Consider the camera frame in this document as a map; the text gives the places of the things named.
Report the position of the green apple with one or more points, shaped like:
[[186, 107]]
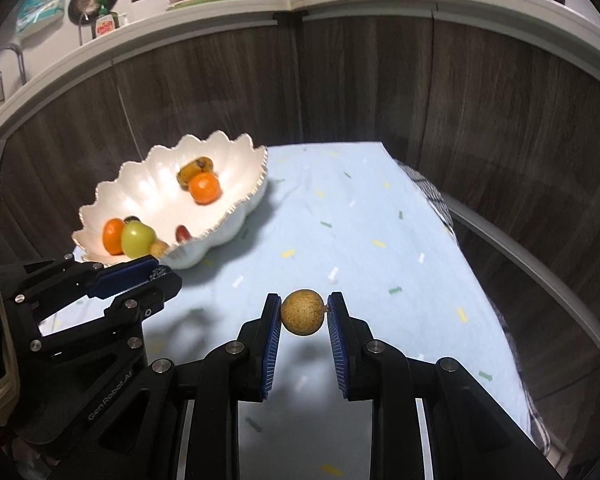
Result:
[[137, 238]]

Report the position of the yellow mango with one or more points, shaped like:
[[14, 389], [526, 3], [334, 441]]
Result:
[[190, 169]]

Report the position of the dark purple plum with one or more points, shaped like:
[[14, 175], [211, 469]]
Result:
[[132, 219]]

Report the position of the green plastic basin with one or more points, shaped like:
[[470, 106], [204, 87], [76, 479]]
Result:
[[207, 2]]

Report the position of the steel kitchen faucet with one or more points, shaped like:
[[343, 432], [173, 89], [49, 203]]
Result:
[[10, 52]]

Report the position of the kitchen counter with wooden cabinets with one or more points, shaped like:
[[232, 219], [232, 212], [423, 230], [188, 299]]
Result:
[[430, 85]]

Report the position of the white scalloped ceramic bowl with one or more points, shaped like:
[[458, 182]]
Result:
[[145, 185]]

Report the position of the orange tangerine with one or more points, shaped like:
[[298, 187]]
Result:
[[112, 237], [204, 188]]

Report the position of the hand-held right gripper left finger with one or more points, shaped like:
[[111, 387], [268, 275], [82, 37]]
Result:
[[272, 350]]

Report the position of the grey metal rail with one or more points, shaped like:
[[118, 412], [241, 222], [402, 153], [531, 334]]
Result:
[[530, 270]]

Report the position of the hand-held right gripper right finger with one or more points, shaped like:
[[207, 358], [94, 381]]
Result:
[[337, 350]]

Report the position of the teal plastic packet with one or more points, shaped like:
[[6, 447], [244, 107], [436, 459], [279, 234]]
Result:
[[42, 0]]

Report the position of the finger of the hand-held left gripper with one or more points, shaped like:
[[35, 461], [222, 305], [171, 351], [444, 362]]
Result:
[[150, 300], [125, 275]]

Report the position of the green dish soap bottle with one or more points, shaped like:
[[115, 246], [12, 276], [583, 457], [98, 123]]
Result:
[[104, 23]]

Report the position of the light blue patterned tablecloth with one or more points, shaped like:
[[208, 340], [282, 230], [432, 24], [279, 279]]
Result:
[[340, 240]]

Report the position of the tan longan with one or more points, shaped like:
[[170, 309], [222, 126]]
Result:
[[303, 312]]

